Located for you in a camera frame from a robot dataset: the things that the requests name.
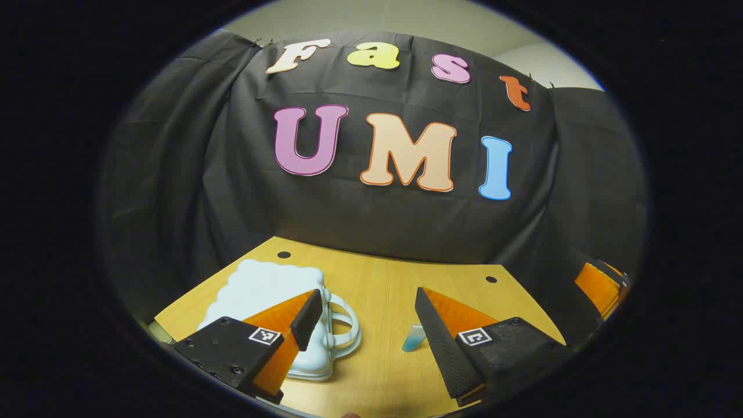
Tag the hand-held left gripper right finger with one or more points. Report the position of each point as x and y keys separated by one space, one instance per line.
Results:
x=441 y=348

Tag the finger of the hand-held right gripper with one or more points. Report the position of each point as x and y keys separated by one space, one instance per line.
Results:
x=595 y=287

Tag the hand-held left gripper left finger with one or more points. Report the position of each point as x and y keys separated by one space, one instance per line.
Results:
x=307 y=319

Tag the white and blue cream tube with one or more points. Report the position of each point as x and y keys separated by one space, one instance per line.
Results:
x=413 y=339

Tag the light blue suitcase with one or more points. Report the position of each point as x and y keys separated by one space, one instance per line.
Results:
x=261 y=290

